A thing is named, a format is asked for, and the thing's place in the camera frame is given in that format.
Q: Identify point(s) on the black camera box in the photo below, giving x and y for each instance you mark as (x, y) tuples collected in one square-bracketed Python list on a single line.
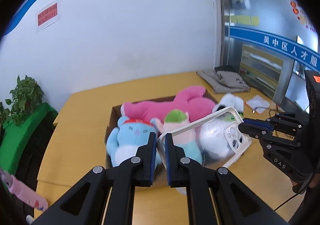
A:
[(307, 137)]

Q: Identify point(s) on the pink plush toy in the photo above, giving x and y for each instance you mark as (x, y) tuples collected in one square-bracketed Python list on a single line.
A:
[(192, 100)]

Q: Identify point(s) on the yellow sticky notes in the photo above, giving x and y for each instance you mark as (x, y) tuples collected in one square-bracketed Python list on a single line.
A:
[(245, 20)]

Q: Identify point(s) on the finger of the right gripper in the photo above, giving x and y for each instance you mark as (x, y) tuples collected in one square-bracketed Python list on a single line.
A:
[(254, 131), (262, 123)]

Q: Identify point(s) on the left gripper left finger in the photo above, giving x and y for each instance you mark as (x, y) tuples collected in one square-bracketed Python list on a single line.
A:
[(105, 196)]

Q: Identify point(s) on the panda plush toy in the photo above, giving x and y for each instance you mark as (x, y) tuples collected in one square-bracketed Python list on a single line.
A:
[(219, 138)]

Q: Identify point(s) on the peach teal plush toy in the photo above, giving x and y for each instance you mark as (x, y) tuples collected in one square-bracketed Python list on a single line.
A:
[(174, 122)]

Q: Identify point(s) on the brown cardboard box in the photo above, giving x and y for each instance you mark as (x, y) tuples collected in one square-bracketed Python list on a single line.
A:
[(128, 131)]

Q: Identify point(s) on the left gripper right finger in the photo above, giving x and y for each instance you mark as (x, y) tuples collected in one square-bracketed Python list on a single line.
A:
[(214, 196)]

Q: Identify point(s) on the red wall notice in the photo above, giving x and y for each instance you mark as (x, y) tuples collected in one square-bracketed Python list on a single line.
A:
[(48, 15)]

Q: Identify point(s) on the green potted plant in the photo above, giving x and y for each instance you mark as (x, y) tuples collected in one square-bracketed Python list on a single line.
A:
[(25, 98)]

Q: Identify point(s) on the green planter stand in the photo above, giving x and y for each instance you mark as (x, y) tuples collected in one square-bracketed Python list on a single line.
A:
[(15, 138)]

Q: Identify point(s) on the pink white bottle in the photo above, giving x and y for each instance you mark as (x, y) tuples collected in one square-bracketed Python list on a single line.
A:
[(23, 192)]

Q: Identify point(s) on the grey folded cloth bag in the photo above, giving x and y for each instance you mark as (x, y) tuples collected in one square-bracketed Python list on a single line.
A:
[(224, 81)]

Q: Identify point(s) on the light blue plush toy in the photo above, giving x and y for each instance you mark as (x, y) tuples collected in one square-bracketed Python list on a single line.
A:
[(125, 139)]

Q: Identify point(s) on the clear white phone case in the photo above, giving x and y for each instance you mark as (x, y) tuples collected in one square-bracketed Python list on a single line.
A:
[(196, 125)]

